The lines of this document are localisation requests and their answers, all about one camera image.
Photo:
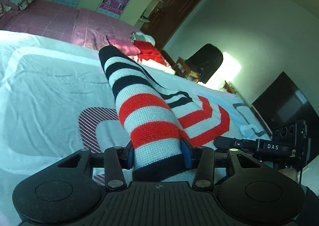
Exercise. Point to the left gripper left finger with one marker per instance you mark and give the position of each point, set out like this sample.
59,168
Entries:
117,159

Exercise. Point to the white grey folded garment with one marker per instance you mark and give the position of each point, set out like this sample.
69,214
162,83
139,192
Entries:
142,37

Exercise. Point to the patterned pillow near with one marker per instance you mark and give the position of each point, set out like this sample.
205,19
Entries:
4,9

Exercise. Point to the black camera box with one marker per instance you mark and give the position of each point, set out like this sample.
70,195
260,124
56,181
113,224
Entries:
295,135

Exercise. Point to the wooden side table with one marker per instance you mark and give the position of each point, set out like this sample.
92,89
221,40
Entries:
228,87

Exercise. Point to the pink checked bed sheet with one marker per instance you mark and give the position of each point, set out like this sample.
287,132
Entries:
81,27

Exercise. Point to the black flat television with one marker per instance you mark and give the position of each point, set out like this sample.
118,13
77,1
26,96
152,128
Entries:
283,102

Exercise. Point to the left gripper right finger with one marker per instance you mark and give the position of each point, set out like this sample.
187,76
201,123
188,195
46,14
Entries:
201,159

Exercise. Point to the white striped cat sweater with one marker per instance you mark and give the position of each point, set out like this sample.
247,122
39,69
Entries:
157,119

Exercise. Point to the black chair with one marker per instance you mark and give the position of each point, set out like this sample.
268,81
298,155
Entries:
202,64

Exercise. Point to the lower right purple poster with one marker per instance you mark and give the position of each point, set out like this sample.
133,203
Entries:
112,8

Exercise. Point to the red garment on bed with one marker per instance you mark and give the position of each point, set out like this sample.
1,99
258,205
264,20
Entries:
148,51

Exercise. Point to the light blue patterned blanket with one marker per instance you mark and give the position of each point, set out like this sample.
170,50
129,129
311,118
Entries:
55,100

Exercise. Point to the dark brown wooden door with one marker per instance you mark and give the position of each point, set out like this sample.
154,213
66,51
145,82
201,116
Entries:
166,18

